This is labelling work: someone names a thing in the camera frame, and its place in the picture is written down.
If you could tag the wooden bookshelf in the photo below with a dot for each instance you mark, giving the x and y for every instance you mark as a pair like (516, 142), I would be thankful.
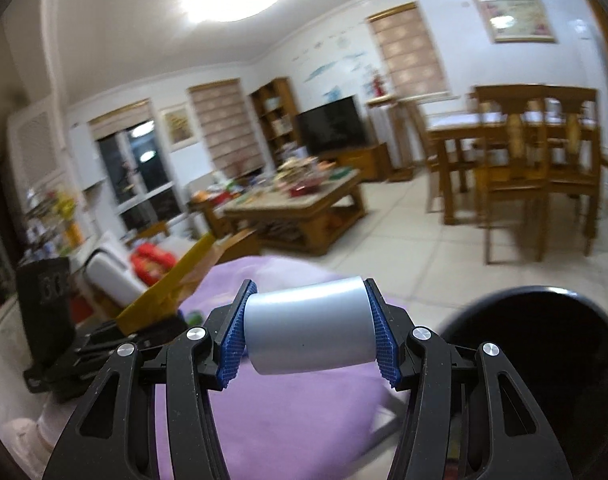
(276, 109)

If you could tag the wooden dining chair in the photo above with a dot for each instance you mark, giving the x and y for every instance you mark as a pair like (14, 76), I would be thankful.
(514, 163)
(575, 142)

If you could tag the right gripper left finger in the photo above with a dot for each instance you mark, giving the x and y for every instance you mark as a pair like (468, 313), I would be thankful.
(112, 433)

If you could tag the black trash bin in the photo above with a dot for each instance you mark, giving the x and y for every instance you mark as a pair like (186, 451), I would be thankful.
(557, 340)

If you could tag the far side wooden chair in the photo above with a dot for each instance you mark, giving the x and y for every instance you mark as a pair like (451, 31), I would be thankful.
(424, 150)

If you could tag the white paper cup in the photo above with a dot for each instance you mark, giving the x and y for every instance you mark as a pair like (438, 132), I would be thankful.
(311, 328)

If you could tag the wooden dining table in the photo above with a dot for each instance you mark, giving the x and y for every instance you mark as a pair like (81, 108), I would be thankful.
(445, 134)

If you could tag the purple tablecloth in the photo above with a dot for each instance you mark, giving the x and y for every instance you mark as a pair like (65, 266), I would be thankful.
(302, 426)

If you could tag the black flat television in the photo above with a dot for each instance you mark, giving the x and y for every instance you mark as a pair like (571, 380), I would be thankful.
(332, 126)

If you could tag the near wooden dining chair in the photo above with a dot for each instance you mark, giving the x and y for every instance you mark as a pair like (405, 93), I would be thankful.
(514, 163)

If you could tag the framed wall picture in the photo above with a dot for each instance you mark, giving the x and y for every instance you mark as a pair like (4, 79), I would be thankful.
(510, 21)

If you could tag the tall wooden plant stand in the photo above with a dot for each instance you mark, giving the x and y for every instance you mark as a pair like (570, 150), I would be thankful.
(388, 119)

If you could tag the wooden coffee table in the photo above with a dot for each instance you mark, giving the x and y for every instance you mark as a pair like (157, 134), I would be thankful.
(310, 224)

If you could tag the yellow snack wrapper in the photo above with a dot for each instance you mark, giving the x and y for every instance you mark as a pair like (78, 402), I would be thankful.
(162, 300)

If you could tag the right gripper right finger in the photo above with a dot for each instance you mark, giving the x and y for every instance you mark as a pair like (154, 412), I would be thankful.
(469, 413)

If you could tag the left hand white glove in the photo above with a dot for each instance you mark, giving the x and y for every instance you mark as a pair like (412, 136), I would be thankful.
(31, 442)

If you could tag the red cushion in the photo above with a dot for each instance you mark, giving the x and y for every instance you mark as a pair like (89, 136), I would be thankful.
(151, 263)

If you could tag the white sofa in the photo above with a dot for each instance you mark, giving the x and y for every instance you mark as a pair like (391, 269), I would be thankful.
(108, 267)

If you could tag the wooden TV cabinet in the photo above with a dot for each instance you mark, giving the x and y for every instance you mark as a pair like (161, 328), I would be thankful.
(373, 162)

